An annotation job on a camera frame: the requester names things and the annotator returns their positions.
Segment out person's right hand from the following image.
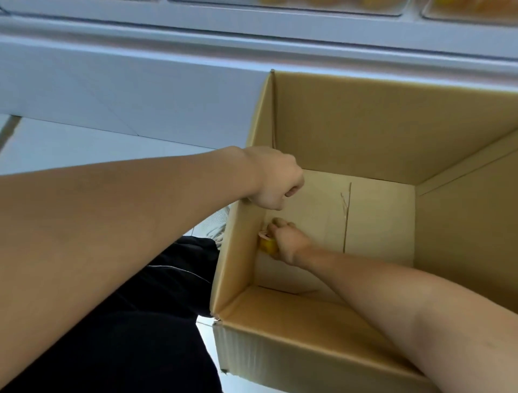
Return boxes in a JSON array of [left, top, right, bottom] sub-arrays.
[[268, 217, 312, 267]]

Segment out person's left hand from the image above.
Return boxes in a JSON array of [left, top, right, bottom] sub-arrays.
[[242, 146, 305, 211]]

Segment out yellow jelly cup pink lid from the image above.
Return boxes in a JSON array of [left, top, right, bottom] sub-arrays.
[[258, 231, 279, 256]]

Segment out brown cardboard box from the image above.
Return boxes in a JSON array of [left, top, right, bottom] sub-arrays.
[[209, 69, 518, 393]]

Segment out cluster of white-lid jelly cups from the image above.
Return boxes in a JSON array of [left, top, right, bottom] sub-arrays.
[[258, 0, 405, 9]]

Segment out person's left forearm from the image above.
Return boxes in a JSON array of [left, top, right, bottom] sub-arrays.
[[0, 146, 260, 385]]

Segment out person's right forearm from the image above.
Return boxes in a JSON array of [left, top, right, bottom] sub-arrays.
[[295, 242, 518, 393]]

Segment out person's white shoe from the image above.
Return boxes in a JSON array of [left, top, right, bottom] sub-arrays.
[[204, 206, 231, 248]]

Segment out person's black trousers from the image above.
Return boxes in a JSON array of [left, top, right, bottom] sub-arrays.
[[0, 236, 223, 393]]

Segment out clear plastic bin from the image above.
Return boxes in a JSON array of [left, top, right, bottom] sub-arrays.
[[420, 0, 518, 23], [168, 0, 410, 17]]

